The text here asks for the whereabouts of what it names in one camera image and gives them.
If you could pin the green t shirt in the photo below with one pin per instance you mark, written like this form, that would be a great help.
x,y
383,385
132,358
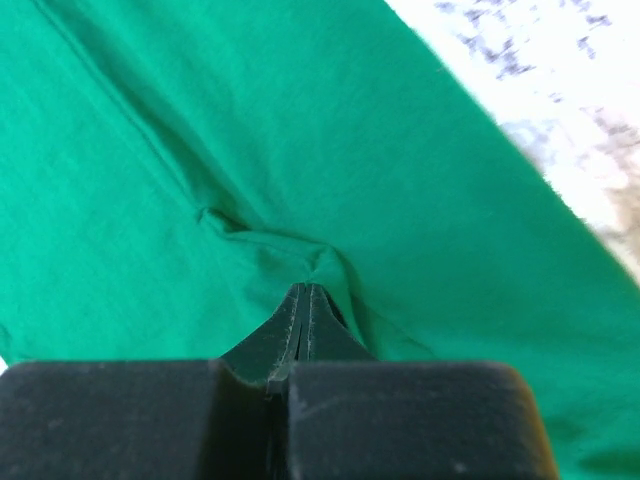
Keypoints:
x,y
170,168

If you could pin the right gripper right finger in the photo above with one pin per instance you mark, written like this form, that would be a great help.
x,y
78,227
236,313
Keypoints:
x,y
362,419

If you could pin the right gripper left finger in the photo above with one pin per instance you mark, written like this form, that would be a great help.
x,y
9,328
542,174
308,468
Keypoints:
x,y
174,419

